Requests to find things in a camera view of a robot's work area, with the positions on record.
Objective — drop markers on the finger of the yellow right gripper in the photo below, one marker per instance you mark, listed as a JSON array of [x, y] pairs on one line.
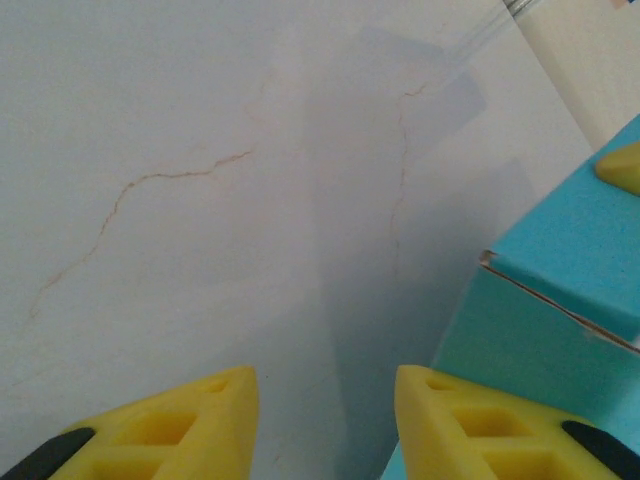
[[625, 167]]

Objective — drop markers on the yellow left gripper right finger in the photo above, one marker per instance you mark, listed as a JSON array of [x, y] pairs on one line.
[[475, 440]]

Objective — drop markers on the teal white paper box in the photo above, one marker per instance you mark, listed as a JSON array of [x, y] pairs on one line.
[[550, 240]]

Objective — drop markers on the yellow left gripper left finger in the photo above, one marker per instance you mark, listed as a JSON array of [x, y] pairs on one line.
[[175, 435]]

